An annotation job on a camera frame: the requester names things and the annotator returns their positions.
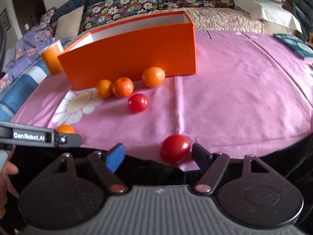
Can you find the orange cardboard box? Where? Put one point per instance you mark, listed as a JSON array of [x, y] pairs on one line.
[[134, 51]]

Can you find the small smooth orange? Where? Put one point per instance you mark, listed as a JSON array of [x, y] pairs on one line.
[[104, 89], [65, 129]]

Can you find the orange speckled canister white lid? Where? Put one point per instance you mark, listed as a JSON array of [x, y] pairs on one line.
[[52, 58]]

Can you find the large red tomato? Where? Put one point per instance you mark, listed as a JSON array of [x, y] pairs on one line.
[[174, 148]]

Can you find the blue white striped blanket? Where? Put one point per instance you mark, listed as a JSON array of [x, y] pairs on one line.
[[19, 93]]

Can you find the large oval orange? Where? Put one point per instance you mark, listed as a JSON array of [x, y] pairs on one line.
[[153, 77]]

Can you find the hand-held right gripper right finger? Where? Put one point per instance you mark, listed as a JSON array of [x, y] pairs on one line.
[[201, 157]]

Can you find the dark wooden door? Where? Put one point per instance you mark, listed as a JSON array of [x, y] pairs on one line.
[[29, 7]]

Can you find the pink flower print tablecloth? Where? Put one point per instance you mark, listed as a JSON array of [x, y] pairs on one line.
[[232, 102]]

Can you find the beige quilted sofa cover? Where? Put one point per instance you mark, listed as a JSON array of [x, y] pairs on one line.
[[232, 20]]

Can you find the person's left hand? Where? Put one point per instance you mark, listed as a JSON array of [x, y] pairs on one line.
[[9, 170]]

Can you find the long daisy print pillow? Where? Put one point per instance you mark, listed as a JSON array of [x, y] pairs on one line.
[[117, 7]]

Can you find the purple floral blanket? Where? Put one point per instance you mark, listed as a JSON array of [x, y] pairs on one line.
[[31, 41]]

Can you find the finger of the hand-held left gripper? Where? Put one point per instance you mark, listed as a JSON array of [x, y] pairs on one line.
[[69, 140]]

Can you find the person's black clothing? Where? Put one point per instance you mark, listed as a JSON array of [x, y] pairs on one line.
[[146, 170]]

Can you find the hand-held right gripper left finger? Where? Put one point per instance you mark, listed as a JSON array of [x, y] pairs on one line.
[[116, 158]]

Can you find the dimpled tangerine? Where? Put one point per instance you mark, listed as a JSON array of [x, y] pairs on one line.
[[123, 87]]

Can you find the framed wall picture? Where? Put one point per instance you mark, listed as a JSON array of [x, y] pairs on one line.
[[5, 19]]

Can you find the beige cushion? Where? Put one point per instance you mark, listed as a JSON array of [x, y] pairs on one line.
[[68, 23]]

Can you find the white cloth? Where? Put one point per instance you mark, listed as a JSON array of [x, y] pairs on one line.
[[273, 16]]

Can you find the small red tomato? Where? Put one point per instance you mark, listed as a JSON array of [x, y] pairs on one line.
[[138, 103]]

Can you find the teal book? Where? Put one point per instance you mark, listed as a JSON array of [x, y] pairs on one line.
[[296, 45]]

